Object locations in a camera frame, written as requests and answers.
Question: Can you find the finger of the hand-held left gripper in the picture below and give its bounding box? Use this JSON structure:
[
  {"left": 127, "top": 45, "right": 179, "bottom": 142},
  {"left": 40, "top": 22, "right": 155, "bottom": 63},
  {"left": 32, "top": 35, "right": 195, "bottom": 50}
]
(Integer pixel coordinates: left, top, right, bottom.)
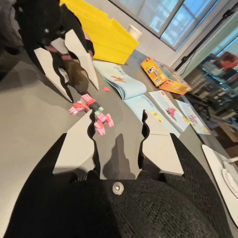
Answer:
[
  {"left": 64, "top": 29, "right": 100, "bottom": 91},
  {"left": 34, "top": 47, "right": 73, "bottom": 103}
]

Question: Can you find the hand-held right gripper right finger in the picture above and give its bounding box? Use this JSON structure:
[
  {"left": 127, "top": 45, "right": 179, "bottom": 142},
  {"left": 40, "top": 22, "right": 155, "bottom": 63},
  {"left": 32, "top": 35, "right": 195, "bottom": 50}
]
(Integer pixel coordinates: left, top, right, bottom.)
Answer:
[{"left": 138, "top": 110, "right": 184, "bottom": 176}]

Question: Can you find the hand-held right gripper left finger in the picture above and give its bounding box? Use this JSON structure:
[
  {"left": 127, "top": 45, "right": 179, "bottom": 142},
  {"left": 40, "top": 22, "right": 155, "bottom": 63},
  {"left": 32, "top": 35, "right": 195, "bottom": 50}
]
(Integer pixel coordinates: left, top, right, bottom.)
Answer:
[{"left": 52, "top": 110, "right": 101, "bottom": 179}]

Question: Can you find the yellow plastic bin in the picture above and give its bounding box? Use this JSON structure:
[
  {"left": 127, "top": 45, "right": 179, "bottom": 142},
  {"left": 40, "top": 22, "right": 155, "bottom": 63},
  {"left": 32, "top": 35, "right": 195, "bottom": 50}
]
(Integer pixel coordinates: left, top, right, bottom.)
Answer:
[{"left": 59, "top": 0, "right": 139, "bottom": 65}]

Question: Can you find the pink toy brick model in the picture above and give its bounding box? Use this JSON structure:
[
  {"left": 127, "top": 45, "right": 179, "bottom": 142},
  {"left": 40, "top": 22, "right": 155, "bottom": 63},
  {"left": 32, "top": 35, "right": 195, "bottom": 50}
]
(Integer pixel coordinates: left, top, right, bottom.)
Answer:
[{"left": 69, "top": 94, "right": 114, "bottom": 136}]

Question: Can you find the person's left forearm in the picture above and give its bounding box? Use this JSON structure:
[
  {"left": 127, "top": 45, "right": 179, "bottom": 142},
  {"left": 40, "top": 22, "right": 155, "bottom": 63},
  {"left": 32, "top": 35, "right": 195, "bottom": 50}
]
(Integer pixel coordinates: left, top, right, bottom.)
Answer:
[{"left": 0, "top": 0, "right": 25, "bottom": 52}]

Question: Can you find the grey desk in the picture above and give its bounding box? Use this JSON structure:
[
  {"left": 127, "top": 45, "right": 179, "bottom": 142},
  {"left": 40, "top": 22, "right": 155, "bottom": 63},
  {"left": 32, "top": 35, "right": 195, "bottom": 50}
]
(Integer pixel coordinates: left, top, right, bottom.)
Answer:
[{"left": 0, "top": 49, "right": 238, "bottom": 238}]

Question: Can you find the thin light blue instruction booklet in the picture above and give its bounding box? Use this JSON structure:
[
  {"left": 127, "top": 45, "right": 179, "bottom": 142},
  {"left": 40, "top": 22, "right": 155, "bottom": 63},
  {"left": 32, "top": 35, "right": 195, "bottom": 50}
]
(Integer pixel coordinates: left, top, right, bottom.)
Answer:
[
  {"left": 148, "top": 90, "right": 190, "bottom": 133},
  {"left": 174, "top": 99, "right": 211, "bottom": 134}
]

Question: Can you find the white paper cup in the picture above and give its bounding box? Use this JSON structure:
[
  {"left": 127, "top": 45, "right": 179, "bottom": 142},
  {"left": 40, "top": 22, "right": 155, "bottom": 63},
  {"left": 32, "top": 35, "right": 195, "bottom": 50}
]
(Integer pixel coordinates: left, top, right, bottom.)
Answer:
[{"left": 128, "top": 24, "right": 142, "bottom": 40}]

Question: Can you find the thick light blue instruction booklet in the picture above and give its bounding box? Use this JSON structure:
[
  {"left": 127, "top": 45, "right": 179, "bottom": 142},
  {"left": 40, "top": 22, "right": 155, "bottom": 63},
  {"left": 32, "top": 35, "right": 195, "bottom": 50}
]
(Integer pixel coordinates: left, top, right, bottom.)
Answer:
[{"left": 93, "top": 60, "right": 181, "bottom": 138}]

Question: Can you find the orange toy box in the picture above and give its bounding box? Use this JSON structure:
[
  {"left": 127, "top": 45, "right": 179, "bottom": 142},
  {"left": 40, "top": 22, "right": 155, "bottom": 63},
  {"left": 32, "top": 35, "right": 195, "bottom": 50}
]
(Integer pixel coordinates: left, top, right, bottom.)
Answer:
[{"left": 140, "top": 56, "right": 192, "bottom": 95}]

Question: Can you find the large dark-framed window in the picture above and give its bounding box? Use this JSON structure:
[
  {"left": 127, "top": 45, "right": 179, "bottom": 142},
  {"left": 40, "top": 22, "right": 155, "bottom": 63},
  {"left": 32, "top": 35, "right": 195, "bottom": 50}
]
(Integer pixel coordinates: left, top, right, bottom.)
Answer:
[{"left": 110, "top": 0, "right": 222, "bottom": 51}]

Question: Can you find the black tripod stand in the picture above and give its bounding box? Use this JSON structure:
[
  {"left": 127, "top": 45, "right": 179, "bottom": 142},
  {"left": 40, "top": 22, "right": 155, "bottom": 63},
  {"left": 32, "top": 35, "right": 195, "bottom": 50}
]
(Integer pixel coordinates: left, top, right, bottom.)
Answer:
[{"left": 175, "top": 6, "right": 235, "bottom": 74}]

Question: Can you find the red 3D printer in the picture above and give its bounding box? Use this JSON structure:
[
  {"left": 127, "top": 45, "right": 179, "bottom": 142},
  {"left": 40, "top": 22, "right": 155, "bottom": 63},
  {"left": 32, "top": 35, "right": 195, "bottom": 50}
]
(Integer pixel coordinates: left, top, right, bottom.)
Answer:
[{"left": 217, "top": 52, "right": 238, "bottom": 70}]

